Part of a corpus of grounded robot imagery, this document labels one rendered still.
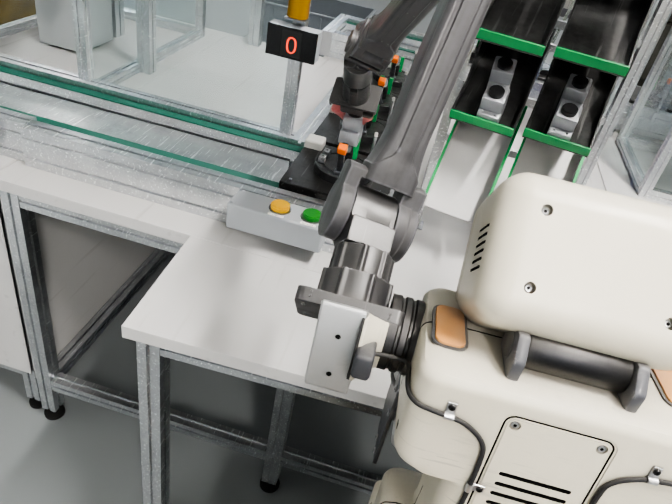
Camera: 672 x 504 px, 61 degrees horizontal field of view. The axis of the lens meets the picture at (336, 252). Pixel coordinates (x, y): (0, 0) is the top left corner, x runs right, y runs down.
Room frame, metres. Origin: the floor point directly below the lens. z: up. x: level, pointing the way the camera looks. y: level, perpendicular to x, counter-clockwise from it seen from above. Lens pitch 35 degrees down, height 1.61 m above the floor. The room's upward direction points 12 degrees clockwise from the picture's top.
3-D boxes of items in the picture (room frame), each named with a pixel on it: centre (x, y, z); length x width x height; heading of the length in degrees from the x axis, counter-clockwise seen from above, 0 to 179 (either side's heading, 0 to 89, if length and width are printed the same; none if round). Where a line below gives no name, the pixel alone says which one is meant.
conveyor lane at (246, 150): (1.29, 0.32, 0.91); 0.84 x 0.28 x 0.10; 83
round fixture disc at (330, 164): (1.23, 0.02, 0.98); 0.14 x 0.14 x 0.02
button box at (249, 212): (1.02, 0.13, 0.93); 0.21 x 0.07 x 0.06; 83
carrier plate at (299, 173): (1.23, 0.02, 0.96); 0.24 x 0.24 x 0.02; 83
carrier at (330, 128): (1.48, -0.01, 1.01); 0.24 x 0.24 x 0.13; 83
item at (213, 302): (1.02, -0.13, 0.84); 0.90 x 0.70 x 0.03; 86
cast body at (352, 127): (1.24, 0.02, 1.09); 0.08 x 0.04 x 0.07; 174
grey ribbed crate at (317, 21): (3.34, 0.39, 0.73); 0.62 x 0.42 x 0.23; 83
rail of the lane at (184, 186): (1.11, 0.32, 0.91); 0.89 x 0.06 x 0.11; 83
